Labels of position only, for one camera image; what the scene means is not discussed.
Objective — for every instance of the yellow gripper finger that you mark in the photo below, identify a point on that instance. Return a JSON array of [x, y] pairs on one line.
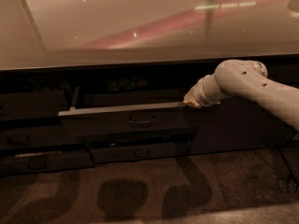
[[190, 101]]

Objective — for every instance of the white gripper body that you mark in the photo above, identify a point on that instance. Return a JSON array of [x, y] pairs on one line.
[[202, 92]]

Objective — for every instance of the dark drawer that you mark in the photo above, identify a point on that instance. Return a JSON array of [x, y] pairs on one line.
[[133, 111], [31, 105], [143, 152], [145, 137], [42, 136], [45, 163]]

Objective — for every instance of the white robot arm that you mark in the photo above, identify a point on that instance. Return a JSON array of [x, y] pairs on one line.
[[247, 79]]

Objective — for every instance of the items inside top drawer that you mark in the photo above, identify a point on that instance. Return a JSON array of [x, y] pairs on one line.
[[126, 84]]

